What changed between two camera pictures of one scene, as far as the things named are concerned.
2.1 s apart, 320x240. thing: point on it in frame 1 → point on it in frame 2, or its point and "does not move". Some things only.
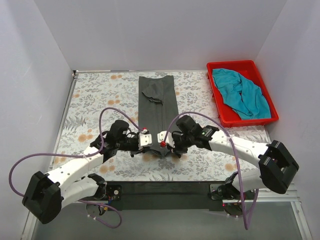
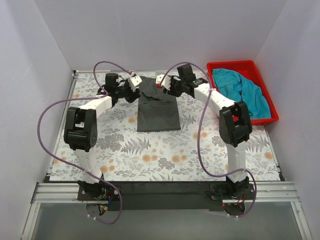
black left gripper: (136, 148) → (133, 93)
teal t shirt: (245, 98) does not move
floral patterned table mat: (95, 101) does not move
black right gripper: (173, 149) → (169, 90)
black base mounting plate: (155, 195) does not move
